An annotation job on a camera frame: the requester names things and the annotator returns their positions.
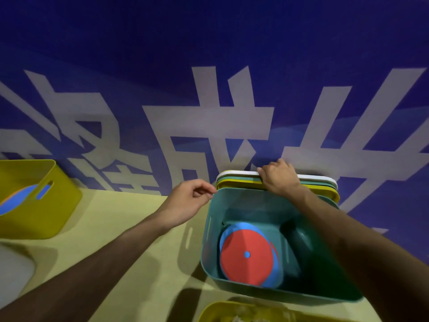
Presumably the person's left hand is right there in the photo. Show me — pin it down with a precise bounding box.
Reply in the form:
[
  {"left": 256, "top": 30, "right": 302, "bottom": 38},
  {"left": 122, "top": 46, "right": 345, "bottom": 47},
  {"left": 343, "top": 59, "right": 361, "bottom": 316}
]
[{"left": 156, "top": 179, "right": 218, "bottom": 233}]

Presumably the person's right hand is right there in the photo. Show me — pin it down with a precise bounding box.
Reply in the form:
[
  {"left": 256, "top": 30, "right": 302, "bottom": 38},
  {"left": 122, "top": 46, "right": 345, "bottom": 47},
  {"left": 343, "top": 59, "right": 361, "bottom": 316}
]
[{"left": 257, "top": 159, "right": 303, "bottom": 199}]

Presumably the white plastic storage bin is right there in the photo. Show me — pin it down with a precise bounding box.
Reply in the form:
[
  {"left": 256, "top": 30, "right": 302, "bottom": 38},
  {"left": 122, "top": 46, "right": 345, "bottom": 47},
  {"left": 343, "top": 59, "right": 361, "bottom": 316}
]
[{"left": 216, "top": 170, "right": 338, "bottom": 190}]

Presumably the green plastic storage bin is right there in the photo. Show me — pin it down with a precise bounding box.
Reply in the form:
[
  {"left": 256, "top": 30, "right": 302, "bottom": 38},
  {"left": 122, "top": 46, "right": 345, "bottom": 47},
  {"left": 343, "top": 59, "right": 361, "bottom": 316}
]
[{"left": 217, "top": 176, "right": 339, "bottom": 192}]

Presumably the yellow plastic storage bin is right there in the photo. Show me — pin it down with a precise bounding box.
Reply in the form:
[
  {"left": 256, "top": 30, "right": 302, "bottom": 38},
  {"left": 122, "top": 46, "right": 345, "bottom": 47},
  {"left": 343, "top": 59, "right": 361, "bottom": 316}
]
[
  {"left": 198, "top": 301, "right": 362, "bottom": 322},
  {"left": 0, "top": 159, "right": 83, "bottom": 240},
  {"left": 216, "top": 179, "right": 341, "bottom": 204}
]

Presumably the teal plastic storage bin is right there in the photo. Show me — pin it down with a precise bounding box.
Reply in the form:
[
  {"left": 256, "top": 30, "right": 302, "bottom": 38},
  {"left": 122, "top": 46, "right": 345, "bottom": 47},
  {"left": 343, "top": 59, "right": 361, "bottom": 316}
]
[{"left": 200, "top": 187, "right": 364, "bottom": 303}]

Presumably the person's right forearm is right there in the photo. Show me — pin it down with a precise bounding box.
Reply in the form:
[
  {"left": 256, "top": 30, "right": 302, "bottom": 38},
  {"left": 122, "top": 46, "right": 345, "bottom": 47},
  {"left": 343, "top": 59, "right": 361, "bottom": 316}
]
[{"left": 291, "top": 186, "right": 429, "bottom": 322}]

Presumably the person's left forearm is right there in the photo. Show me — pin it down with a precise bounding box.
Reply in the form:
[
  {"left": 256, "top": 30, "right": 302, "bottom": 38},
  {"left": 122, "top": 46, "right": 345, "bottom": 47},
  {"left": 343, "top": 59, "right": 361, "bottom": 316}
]
[{"left": 0, "top": 211, "right": 168, "bottom": 322}]

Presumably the blue round disc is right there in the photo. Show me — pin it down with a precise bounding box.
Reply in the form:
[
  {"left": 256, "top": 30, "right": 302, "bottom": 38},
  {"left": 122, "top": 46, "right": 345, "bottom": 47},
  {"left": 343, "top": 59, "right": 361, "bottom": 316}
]
[
  {"left": 0, "top": 182, "right": 54, "bottom": 217},
  {"left": 219, "top": 222, "right": 284, "bottom": 289}
]

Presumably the red round disc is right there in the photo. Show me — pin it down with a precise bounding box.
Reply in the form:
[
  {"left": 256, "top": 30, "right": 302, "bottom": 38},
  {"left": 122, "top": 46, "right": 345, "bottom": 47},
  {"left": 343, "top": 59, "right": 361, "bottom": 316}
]
[{"left": 220, "top": 229, "right": 279, "bottom": 287}]

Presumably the blue banner with white lettering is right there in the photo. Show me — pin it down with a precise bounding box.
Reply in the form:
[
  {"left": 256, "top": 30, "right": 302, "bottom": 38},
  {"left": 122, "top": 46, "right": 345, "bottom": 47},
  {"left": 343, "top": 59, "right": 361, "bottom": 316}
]
[{"left": 0, "top": 0, "right": 429, "bottom": 265}]

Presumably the white plastic container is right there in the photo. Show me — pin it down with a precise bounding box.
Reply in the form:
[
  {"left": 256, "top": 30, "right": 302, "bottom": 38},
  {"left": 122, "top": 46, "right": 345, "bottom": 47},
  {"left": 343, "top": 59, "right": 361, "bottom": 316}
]
[{"left": 0, "top": 244, "right": 36, "bottom": 309}]

